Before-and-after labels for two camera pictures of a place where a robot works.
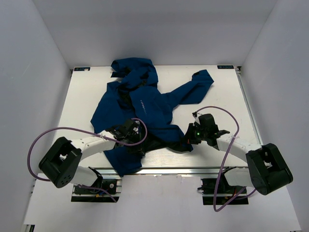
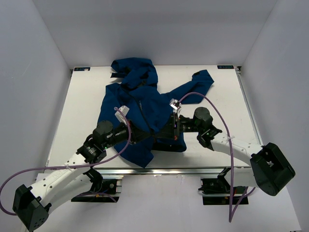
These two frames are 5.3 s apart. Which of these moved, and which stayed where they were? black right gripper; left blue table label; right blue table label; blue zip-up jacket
Moved: blue zip-up jacket; black right gripper
Stayed: left blue table label; right blue table label
